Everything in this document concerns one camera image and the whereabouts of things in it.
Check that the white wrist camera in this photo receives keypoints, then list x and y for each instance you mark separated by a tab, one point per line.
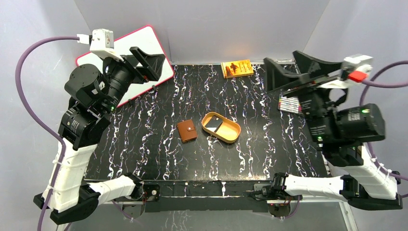
101	43
354	70

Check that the orange book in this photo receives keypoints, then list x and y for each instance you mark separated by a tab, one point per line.
239	68

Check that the colour marker pen set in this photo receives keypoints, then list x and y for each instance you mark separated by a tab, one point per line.
289	105

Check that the aluminium rail frame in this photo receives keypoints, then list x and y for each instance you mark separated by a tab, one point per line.
90	200

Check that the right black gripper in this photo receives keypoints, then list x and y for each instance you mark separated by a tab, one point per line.
275	78

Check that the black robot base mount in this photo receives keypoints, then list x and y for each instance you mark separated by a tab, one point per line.
215	195

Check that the brown leather card holder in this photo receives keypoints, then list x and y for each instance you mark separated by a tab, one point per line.
187	130

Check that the pink framed whiteboard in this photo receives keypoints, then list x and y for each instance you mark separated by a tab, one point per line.
145	38

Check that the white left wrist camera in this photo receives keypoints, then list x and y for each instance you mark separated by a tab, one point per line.
101	43

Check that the gold oval tin tray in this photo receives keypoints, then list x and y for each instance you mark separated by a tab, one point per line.
228	132

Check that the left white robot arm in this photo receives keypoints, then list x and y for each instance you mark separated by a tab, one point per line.
95	94

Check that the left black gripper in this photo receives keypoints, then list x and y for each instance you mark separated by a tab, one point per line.
136	68

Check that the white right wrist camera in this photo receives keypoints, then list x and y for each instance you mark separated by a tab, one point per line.
354	70

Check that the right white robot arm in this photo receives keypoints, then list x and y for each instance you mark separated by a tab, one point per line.
341	135

